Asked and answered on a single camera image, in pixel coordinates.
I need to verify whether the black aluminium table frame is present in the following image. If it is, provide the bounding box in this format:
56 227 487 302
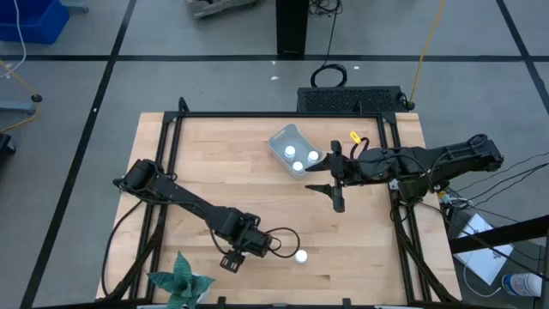
96 96 463 309

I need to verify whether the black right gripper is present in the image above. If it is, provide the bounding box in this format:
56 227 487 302
304 139 366 215

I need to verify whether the grey desk foot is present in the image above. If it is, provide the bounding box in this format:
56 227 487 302
0 100 38 116
58 0 90 14

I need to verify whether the potted snake plant white pot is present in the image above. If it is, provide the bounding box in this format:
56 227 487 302
146 251 216 309

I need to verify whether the black perforated computer case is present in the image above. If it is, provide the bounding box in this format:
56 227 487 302
296 85 407 114

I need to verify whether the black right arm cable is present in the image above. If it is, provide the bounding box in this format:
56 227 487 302
350 136 371 161

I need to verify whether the thick black base cable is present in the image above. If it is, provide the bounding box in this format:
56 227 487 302
100 198 146 300

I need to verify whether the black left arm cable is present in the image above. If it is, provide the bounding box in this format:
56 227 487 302
208 216 302 260

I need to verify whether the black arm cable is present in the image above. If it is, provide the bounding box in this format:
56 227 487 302
350 136 371 161
208 216 302 260

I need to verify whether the grey cart base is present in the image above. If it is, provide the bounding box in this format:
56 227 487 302
184 0 261 20

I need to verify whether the black metal beam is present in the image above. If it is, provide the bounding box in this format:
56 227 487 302
449 213 549 255

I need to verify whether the black rectangular post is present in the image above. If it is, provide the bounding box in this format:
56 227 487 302
275 0 311 57

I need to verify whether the blue plastic bin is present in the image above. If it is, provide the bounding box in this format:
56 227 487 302
0 0 71 45

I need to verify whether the clear plastic water bottle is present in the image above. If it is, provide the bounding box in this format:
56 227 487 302
500 271 545 299

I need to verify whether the yellow cord with black foot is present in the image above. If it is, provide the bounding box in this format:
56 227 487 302
407 0 448 109
0 58 43 134

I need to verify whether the black caster base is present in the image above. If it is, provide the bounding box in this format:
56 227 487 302
0 132 17 156

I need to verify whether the coiled black floor cable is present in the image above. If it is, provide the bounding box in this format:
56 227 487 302
309 0 348 89

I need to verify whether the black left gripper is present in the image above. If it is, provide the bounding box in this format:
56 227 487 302
219 226 275 275

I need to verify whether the thin white cable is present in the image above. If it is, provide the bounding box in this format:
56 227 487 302
0 0 27 81

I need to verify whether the white flat board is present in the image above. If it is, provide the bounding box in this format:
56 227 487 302
453 213 515 287

